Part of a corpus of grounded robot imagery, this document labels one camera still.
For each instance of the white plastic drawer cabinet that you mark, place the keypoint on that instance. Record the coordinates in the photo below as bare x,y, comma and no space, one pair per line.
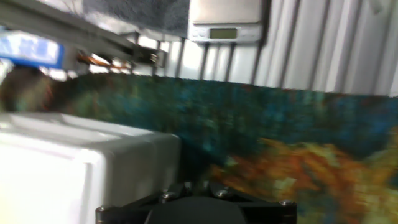
46,174

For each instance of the blue white box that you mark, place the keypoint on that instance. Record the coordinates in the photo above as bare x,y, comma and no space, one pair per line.
31,49

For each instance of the white digital scale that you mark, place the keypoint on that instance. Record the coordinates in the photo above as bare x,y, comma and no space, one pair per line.
224,18

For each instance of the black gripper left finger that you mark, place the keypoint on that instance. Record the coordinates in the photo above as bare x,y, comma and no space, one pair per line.
130,210

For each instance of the sunflower painting print tablecloth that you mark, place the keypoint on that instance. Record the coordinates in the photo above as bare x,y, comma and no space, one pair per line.
280,124

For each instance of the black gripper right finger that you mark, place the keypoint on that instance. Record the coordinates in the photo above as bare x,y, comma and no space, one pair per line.
267,213

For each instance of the grey cloth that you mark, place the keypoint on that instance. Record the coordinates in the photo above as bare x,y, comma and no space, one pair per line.
140,15

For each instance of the aluminium frame beam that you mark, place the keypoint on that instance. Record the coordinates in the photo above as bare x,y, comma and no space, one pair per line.
62,31

